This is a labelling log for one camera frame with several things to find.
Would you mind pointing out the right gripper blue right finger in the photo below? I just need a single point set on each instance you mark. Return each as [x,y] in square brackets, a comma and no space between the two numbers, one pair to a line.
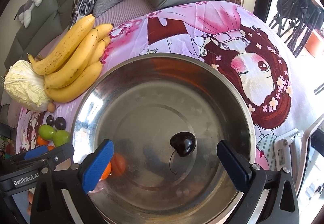
[236,165]

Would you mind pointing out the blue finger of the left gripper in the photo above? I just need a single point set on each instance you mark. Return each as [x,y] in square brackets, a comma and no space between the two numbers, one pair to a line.
[36,152]

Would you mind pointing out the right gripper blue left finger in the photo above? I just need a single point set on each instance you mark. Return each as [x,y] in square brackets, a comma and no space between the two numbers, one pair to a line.
[95,164]

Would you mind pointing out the orange mandarin with stem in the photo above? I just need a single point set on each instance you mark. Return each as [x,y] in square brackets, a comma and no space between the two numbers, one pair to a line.
[41,141]

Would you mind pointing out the green jujube fruit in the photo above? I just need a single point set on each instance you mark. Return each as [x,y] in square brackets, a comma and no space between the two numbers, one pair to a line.
[46,132]
[61,137]

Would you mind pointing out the dark plum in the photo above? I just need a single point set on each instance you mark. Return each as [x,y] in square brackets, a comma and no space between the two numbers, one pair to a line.
[60,123]
[50,120]

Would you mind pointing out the dark cherry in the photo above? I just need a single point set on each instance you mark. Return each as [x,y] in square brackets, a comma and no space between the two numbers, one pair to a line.
[183,143]

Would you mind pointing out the small orange mandarin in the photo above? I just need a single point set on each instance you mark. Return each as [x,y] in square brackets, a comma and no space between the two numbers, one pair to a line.
[50,148]

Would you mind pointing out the brown longan near cabbage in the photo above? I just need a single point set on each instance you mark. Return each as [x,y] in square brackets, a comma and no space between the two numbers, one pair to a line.
[51,107]

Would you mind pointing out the white phone stand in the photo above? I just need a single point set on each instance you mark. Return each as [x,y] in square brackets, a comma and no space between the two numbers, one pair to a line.
[291,151]

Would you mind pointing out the napa cabbage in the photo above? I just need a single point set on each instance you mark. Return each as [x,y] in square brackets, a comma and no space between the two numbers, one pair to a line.
[26,87]

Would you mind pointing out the pink cartoon print cloth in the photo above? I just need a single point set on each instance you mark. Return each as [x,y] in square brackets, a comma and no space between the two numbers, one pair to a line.
[234,42]

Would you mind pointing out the top yellow banana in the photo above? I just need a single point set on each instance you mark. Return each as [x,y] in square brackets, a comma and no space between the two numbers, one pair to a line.
[64,48]

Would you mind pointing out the large stainless steel bowl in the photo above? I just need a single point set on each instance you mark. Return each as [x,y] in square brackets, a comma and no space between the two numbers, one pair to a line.
[139,105]

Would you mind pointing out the bottom yellow banana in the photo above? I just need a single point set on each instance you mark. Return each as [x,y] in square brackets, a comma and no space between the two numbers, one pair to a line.
[78,87]

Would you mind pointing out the grey sofa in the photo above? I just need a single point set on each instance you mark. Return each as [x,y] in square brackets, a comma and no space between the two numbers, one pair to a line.
[52,18]

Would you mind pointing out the small back yellow banana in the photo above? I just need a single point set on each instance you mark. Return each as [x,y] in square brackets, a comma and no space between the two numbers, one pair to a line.
[103,42]

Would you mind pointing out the grey plush cat toy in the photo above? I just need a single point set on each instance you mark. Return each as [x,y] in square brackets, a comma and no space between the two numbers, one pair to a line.
[24,12]

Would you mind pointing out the black chairs by window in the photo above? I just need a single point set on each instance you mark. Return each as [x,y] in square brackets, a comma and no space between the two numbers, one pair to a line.
[295,21]

